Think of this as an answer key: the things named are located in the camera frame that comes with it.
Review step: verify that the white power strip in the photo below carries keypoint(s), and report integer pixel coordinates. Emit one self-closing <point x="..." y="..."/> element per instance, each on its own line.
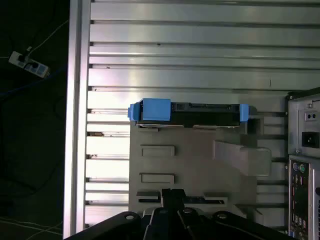
<point x="28" y="64"/>

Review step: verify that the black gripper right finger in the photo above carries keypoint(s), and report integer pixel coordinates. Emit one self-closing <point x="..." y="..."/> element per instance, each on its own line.
<point x="178" y="197"/>

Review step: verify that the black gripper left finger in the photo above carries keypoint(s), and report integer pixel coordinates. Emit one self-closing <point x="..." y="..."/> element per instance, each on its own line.
<point x="167" y="197"/>

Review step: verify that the grey PC case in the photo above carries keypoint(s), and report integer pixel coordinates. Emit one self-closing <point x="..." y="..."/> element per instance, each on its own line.
<point x="300" y="130"/>

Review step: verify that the grey parts rack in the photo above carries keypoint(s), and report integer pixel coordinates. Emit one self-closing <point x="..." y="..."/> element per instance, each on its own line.
<point x="190" y="155"/>

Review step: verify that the hard disk in blue carrier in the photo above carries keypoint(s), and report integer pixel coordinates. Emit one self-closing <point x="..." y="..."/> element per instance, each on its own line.
<point x="156" y="110"/>

